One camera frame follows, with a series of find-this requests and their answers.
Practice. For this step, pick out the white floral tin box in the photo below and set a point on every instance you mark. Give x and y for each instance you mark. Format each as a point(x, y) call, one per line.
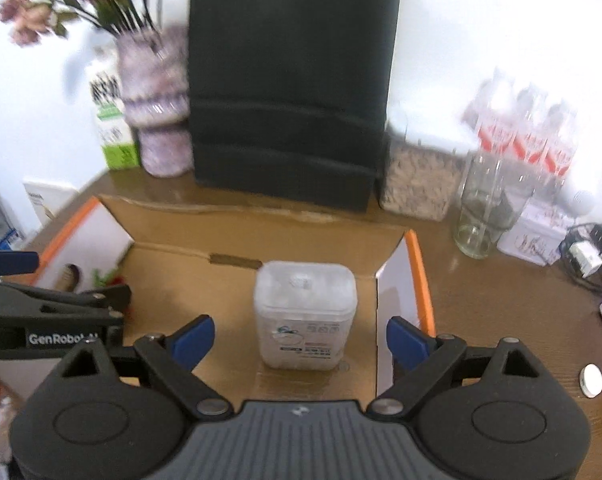
point(536, 235)

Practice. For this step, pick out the white charger plug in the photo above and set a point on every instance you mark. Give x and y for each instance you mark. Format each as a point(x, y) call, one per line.
point(584, 258)

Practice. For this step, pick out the clear glass cup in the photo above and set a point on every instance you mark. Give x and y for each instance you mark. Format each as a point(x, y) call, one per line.
point(494, 194)

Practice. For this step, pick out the red artificial rose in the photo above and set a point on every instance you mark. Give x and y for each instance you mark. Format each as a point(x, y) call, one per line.
point(107, 279)

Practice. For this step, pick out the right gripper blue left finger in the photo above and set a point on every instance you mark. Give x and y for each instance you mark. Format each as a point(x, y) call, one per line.
point(168, 363)

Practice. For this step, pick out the small white round cap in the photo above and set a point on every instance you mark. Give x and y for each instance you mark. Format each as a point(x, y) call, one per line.
point(590, 380)

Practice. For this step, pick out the left pink water bottle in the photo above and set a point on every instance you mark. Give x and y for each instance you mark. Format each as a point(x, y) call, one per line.
point(495, 130)

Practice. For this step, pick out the red orange cardboard box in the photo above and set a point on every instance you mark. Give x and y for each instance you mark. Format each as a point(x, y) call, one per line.
point(187, 261)

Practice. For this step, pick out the dried pink rose bouquet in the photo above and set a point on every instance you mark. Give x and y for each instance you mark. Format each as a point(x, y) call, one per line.
point(31, 20)

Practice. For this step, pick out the black paper shopping bag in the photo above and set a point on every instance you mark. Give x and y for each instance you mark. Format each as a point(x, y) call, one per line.
point(288, 98)

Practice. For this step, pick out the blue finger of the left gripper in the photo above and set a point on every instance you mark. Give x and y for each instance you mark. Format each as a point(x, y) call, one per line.
point(16, 262)

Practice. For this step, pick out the white green milk carton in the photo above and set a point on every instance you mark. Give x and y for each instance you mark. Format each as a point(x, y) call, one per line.
point(115, 135)

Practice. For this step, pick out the purple marbled ceramic vase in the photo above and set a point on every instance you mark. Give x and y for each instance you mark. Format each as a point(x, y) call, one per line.
point(155, 93)

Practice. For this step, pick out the pink water bottle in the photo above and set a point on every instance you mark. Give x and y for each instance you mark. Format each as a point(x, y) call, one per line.
point(495, 130)
point(557, 154)
point(527, 144)

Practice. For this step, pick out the right pink water bottle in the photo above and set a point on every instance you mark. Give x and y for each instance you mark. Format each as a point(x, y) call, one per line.
point(557, 154)

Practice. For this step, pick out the clear seed storage container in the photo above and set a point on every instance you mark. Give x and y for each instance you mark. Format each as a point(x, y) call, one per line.
point(418, 181)

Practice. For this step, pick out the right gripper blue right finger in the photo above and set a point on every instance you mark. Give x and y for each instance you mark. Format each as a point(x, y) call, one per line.
point(428, 365)

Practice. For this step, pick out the middle pink water bottle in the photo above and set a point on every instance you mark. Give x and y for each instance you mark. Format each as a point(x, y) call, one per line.
point(527, 144)

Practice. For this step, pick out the white plastic wipes container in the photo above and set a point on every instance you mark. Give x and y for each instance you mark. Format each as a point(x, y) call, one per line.
point(304, 313)

